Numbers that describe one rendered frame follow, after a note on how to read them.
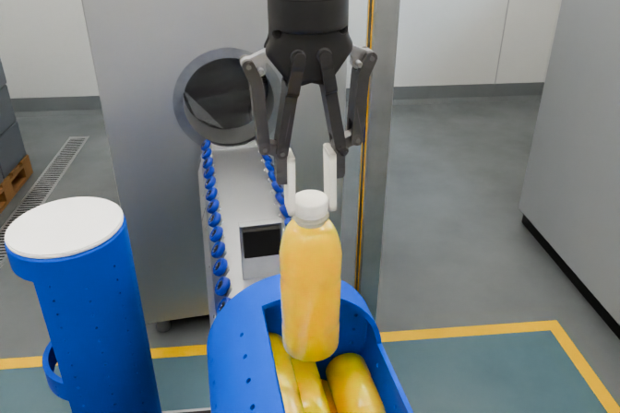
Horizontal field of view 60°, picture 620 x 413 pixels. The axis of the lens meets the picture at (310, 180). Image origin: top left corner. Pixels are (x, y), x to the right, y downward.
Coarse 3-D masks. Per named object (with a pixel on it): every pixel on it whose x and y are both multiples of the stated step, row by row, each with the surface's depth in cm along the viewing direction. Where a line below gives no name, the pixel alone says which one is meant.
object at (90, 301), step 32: (96, 256) 129; (128, 256) 141; (64, 288) 128; (96, 288) 132; (128, 288) 142; (64, 320) 132; (96, 320) 135; (128, 320) 144; (64, 352) 137; (96, 352) 139; (128, 352) 147; (64, 384) 143; (96, 384) 144; (128, 384) 150
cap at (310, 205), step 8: (304, 192) 60; (312, 192) 60; (320, 192) 60; (296, 200) 59; (304, 200) 59; (312, 200) 59; (320, 200) 59; (296, 208) 58; (304, 208) 58; (312, 208) 58; (320, 208) 58; (296, 216) 59; (304, 216) 58; (312, 216) 58; (320, 216) 59
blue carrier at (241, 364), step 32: (256, 288) 84; (352, 288) 90; (224, 320) 83; (256, 320) 78; (352, 320) 93; (224, 352) 78; (256, 352) 73; (352, 352) 96; (384, 352) 87; (224, 384) 74; (256, 384) 69; (384, 384) 87
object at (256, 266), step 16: (240, 224) 127; (256, 224) 127; (272, 224) 127; (240, 240) 127; (256, 240) 126; (272, 240) 127; (256, 256) 129; (272, 256) 132; (256, 272) 133; (272, 272) 134
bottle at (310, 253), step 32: (288, 224) 61; (320, 224) 59; (288, 256) 60; (320, 256) 59; (288, 288) 62; (320, 288) 61; (288, 320) 64; (320, 320) 63; (288, 352) 67; (320, 352) 66
